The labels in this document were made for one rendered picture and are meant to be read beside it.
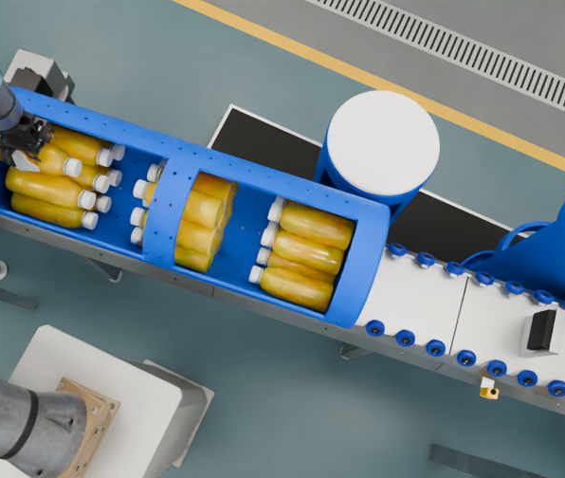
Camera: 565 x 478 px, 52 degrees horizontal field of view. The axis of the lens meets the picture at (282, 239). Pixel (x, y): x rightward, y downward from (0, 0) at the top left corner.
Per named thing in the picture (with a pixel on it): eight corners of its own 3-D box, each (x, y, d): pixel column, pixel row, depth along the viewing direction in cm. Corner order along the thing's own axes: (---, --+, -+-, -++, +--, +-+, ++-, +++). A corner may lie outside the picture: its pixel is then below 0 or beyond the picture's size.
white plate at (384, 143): (323, 91, 144) (322, 94, 145) (332, 196, 137) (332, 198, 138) (432, 88, 146) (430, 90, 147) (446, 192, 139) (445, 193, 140)
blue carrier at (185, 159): (342, 331, 139) (361, 327, 111) (2, 219, 142) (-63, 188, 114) (375, 222, 144) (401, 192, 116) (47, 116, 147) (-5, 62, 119)
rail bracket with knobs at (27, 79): (43, 123, 153) (27, 104, 143) (17, 115, 153) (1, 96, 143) (58, 91, 156) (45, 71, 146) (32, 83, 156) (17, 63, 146)
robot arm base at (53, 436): (48, 499, 97) (-7, 488, 90) (22, 451, 108) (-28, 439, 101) (98, 418, 99) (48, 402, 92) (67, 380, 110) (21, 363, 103)
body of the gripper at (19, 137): (41, 164, 116) (20, 139, 104) (0, 151, 116) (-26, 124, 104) (56, 132, 118) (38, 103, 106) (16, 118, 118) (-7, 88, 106)
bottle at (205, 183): (230, 185, 125) (155, 160, 125) (222, 214, 127) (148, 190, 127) (236, 181, 131) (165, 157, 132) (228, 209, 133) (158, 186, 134)
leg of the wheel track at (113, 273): (119, 284, 233) (72, 247, 173) (105, 280, 233) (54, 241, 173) (124, 270, 235) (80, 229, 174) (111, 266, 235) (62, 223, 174)
